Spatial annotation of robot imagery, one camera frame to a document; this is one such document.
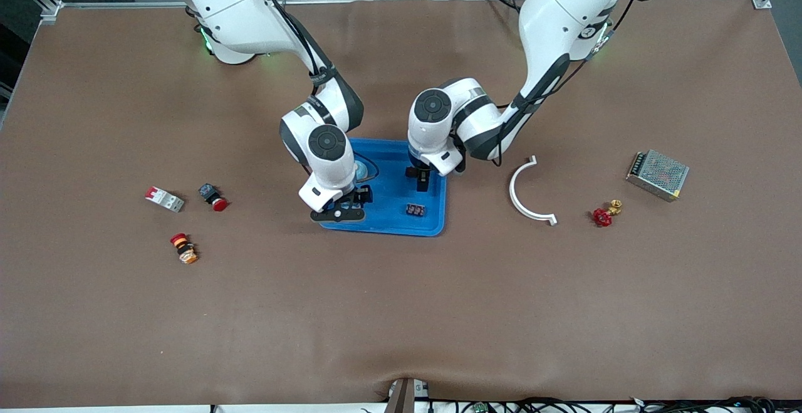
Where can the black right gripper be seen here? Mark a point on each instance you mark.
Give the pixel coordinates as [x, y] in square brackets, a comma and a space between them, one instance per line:
[362, 194]

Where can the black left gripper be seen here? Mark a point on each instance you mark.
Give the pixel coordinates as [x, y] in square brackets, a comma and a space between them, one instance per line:
[422, 177]

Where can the small black terminal block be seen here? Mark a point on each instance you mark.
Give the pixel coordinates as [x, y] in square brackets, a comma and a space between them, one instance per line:
[415, 210]

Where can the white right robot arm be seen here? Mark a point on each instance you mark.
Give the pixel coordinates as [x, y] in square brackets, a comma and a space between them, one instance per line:
[238, 5]

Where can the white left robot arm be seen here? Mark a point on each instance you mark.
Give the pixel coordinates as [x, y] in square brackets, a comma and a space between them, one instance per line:
[564, 12]

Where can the blue plastic tray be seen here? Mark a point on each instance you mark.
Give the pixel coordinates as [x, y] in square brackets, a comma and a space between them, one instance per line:
[391, 212]

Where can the white curved pipe clamp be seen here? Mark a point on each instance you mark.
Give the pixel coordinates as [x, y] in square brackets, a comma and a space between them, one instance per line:
[512, 190]

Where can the brown table mat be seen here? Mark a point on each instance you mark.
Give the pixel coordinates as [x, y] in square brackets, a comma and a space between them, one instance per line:
[401, 313]

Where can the red mushroom emergency stop button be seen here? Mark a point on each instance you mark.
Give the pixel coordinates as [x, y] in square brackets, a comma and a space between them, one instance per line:
[217, 203]

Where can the white red circuit breaker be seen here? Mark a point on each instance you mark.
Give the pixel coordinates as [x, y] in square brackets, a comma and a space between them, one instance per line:
[164, 199]

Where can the metal mesh power supply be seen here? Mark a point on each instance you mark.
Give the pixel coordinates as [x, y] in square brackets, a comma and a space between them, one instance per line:
[658, 173]

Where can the red orange push button switch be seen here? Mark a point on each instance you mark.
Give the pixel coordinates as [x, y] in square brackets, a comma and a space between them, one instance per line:
[183, 249]

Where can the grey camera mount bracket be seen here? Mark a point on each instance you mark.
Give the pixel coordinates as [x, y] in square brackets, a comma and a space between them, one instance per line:
[401, 397]

